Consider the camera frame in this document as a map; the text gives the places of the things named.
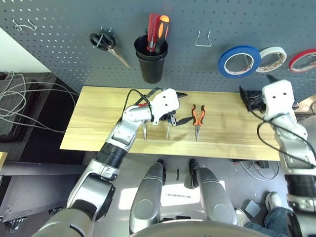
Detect grey metal pegboard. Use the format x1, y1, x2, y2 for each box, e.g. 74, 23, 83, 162
0, 0, 316, 103

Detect grey cable bundle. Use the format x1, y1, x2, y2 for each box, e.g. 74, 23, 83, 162
0, 71, 79, 134

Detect grey foot pedal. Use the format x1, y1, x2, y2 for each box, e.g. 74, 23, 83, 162
245, 199, 261, 218

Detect black ribbed case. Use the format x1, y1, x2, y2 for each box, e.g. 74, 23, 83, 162
0, 71, 57, 143

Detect red handled screwdriver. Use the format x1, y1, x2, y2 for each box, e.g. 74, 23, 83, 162
146, 12, 161, 52

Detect blue handled screwdriver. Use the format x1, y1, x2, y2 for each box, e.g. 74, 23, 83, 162
165, 118, 173, 139

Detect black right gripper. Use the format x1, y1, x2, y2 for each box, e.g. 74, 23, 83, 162
238, 74, 278, 112

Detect yellow wooden board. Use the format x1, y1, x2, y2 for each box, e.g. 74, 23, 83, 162
0, 152, 8, 171

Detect silver robot leg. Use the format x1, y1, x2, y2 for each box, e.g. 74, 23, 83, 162
189, 159, 237, 225
129, 159, 166, 234

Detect orange black pliers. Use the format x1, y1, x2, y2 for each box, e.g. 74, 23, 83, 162
191, 104, 206, 142

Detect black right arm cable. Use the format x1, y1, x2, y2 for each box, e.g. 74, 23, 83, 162
248, 103, 316, 170

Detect white loose cables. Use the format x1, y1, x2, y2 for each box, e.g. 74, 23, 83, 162
240, 160, 281, 181

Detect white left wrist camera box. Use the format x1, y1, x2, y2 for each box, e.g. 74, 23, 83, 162
149, 88, 181, 126

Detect tan cardboard box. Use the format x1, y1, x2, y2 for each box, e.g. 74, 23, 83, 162
300, 97, 316, 114

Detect blue tape roll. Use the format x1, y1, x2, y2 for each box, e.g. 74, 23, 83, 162
217, 45, 262, 79

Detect white sneaker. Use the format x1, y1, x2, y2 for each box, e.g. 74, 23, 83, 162
234, 208, 247, 227
265, 191, 283, 213

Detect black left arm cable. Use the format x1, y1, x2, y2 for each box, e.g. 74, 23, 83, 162
122, 88, 163, 119

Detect wire pliers holder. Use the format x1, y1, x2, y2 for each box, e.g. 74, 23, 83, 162
195, 30, 212, 47

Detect metal double hook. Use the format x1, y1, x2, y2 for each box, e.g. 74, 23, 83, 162
12, 18, 38, 32

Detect blue jeans leg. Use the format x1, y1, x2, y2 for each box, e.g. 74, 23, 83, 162
244, 207, 304, 237

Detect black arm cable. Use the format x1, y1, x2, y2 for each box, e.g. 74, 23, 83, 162
248, 103, 316, 170
122, 88, 163, 119

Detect white tape roll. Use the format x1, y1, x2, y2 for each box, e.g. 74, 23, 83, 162
255, 46, 288, 74

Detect red tape roll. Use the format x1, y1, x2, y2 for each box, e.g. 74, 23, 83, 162
288, 48, 316, 74

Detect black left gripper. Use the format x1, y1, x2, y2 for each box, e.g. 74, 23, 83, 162
159, 91, 194, 126

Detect black plastic cup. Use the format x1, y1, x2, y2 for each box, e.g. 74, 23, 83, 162
134, 34, 169, 84

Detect black glossy side table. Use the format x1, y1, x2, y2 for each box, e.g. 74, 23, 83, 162
24, 74, 86, 158

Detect black wheeled flight case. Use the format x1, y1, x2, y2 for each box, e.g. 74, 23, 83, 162
0, 160, 86, 223

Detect grey robot torso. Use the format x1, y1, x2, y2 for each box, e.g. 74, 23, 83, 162
133, 219, 267, 237

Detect silver right robot leg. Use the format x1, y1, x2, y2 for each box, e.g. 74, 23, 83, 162
189, 159, 237, 225

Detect silver left robot leg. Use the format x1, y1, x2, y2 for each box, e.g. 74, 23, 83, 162
129, 159, 166, 234

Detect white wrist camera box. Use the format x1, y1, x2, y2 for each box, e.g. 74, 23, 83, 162
261, 79, 297, 120
149, 88, 181, 126

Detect metal scissors hook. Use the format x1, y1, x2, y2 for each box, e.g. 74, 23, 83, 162
93, 26, 113, 47

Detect black handled scissors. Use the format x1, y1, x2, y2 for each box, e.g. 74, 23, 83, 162
89, 31, 131, 69

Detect red handled scissors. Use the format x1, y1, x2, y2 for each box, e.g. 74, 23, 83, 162
138, 102, 149, 141

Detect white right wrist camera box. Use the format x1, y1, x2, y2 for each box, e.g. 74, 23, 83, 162
261, 79, 297, 120

